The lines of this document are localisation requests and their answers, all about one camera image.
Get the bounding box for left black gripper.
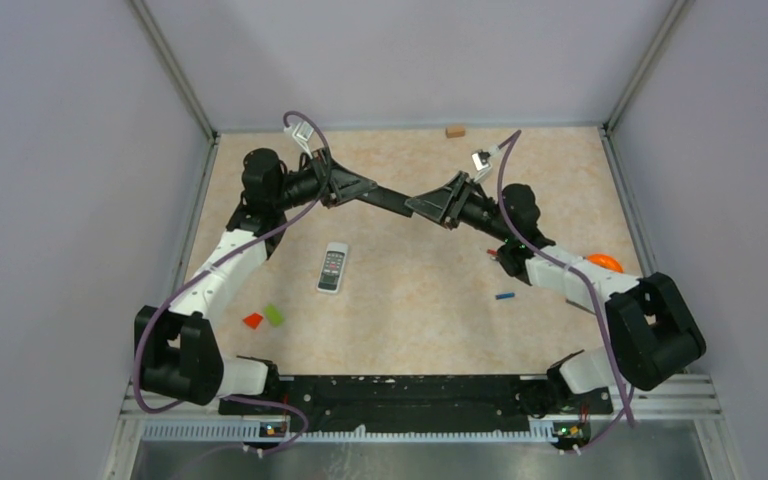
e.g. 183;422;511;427
272;147;377;211

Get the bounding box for purple cable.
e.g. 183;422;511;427
495;129;637;429
130;110;332;415

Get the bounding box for white remote control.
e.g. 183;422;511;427
316;242;350;294

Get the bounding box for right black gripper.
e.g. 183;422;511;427
406;171;513;243

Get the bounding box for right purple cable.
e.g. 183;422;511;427
495;129;637;429

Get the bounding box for orange tape roll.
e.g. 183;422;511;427
587;253;624;273

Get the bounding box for black remote control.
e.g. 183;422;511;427
358;186;414;218

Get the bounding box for green block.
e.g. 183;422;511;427
262;304;285;327

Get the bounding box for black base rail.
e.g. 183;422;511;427
219;375;614;434

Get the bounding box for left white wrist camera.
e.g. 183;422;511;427
283;120;317;157

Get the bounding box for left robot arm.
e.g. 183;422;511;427
132;148;378;414

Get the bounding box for brown wooden block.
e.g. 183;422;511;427
444;125;466;139

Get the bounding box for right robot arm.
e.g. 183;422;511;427
405;172;707;412

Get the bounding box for red block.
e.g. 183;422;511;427
242;312;264;330

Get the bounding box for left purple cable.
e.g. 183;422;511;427
130;110;332;415

